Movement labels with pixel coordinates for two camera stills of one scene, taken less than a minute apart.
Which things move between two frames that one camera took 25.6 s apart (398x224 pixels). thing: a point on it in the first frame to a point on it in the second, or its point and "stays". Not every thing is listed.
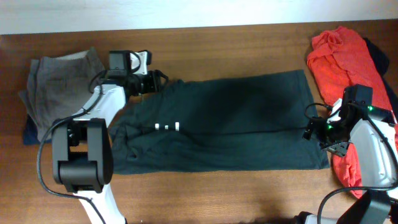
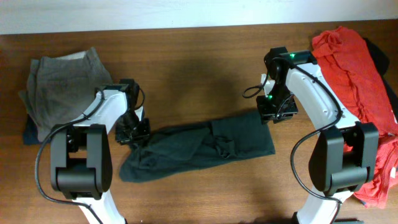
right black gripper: x=315 y=126 to x=267 y=113
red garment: x=338 y=58 stays
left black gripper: x=153 y=80 to x=137 y=140
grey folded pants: x=58 y=86 stays
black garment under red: x=382 y=62 stays
